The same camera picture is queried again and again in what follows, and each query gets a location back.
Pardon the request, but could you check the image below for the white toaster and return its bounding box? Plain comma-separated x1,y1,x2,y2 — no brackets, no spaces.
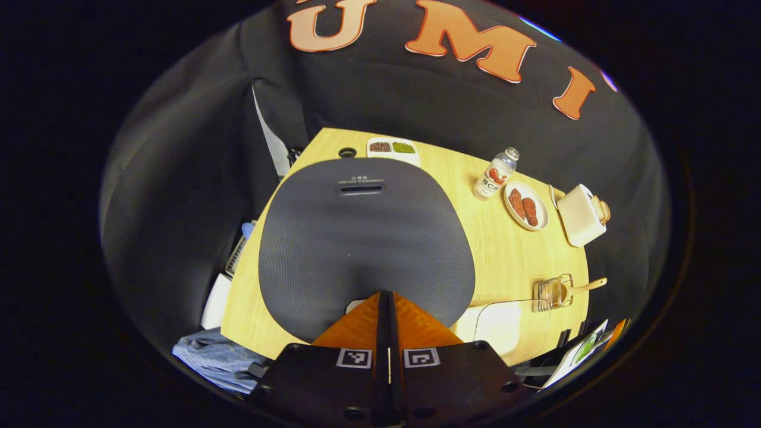
556,184,611,248

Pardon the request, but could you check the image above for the black silver rice cooker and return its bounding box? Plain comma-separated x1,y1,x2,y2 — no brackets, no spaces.
259,158,476,344

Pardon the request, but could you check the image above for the white round plate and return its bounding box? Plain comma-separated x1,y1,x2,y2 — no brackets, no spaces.
504,181,549,231

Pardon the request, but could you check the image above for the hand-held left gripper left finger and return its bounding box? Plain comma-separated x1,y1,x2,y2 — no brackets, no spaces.
253,291,390,428

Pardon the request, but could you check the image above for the white divided bean dish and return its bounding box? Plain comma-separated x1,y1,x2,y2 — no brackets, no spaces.
367,137,421,167

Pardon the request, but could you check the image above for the white paper sheet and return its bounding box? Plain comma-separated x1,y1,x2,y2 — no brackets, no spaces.
542,320,610,390

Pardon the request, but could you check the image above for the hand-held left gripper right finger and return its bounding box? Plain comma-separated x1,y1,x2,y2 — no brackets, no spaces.
391,291,527,428

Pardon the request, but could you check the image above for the clear drink bottle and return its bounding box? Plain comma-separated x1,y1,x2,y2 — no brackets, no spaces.
473,147,521,201

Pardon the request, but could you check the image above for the metal wire chopstick holder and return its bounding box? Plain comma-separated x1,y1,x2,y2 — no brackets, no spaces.
533,273,574,313

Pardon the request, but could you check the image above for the blue striped cloth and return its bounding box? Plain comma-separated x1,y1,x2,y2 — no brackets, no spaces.
172,328,268,396

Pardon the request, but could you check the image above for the wooden spoon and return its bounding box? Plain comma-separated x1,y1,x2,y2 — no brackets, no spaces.
544,278,608,307

